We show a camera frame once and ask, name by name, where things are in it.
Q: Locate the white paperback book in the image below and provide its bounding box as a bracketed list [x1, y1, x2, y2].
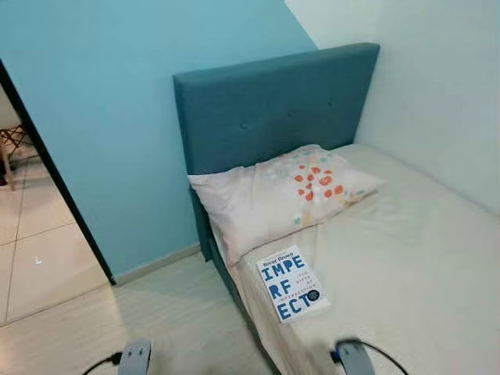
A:
[256, 245, 330, 323]

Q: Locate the pink pillow with orange dots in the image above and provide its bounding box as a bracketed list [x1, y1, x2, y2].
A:
[187, 144, 386, 265]

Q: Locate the bed with beige sheet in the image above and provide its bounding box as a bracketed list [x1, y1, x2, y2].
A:
[205, 143, 500, 375]

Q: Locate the teal upholstered headboard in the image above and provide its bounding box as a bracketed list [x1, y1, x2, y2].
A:
[173, 42, 381, 263]

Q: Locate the pale skirting board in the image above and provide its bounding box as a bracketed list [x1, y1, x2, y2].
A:
[113, 244, 202, 284]

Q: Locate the wooden legged chair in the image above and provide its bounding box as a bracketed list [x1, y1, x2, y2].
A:
[0, 125, 32, 188]

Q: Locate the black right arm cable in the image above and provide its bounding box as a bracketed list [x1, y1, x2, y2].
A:
[344, 337, 409, 375]

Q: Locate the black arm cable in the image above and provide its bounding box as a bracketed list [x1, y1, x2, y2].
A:
[344, 337, 409, 375]
[82, 352, 124, 375]

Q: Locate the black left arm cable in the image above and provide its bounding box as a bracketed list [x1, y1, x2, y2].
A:
[82, 352, 124, 375]

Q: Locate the black door frame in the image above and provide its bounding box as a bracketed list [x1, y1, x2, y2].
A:
[0, 59, 116, 286]

